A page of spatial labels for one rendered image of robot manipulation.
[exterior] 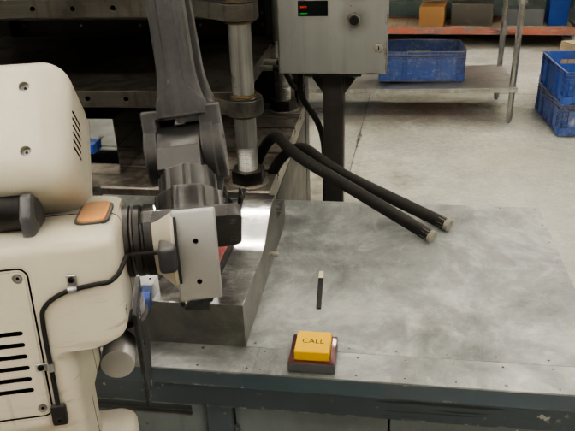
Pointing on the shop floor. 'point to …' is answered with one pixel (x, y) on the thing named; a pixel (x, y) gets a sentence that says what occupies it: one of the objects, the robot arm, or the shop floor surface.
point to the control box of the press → (331, 59)
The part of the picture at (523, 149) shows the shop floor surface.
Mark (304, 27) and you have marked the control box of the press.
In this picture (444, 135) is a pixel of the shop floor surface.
